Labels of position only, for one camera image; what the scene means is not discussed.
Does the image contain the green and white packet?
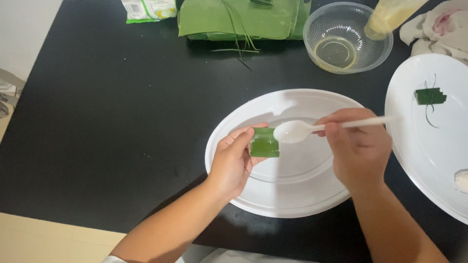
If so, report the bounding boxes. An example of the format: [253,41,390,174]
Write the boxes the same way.
[121,0,178,24]

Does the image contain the crumpled beige cloth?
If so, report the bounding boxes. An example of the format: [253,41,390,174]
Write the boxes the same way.
[399,0,468,66]

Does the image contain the tied green leaf parcel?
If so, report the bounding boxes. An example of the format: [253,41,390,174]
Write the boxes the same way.
[414,74,447,129]

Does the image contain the stack of green banana leaves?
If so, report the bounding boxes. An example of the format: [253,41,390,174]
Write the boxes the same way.
[177,0,312,41]

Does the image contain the thin green leaf strips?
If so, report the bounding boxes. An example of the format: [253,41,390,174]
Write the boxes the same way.
[211,0,261,72]

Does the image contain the grey object at table edge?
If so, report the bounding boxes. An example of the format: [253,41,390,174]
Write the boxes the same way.
[0,68,26,119]

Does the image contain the clear bottle of yellow liquid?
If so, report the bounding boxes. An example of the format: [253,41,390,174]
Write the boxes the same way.
[364,0,428,41]

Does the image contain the large white oval plate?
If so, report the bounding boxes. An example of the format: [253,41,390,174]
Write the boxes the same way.
[385,53,468,225]

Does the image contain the clear plastic bowl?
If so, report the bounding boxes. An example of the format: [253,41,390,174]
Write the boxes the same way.
[303,2,394,75]

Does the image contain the person's right hand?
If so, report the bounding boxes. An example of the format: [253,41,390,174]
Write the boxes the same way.
[314,108,393,194]

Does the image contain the person's white clothing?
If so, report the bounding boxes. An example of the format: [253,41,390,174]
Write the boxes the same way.
[101,244,319,263]

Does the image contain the white dough lump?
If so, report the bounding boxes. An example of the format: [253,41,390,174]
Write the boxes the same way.
[454,169,468,194]

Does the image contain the green leaf cup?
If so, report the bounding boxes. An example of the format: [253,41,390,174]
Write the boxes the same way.
[250,127,280,158]

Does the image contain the white plastic spoon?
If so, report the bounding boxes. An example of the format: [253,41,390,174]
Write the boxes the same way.
[273,115,397,144]

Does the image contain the person's left hand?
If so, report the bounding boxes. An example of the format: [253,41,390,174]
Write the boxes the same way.
[207,122,270,201]

